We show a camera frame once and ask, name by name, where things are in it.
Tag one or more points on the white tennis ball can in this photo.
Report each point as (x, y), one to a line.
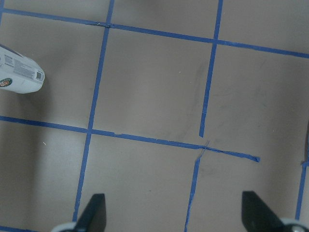
(19, 73)

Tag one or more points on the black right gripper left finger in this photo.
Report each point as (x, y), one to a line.
(94, 216)

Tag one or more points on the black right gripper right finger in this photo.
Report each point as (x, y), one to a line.
(256, 216)

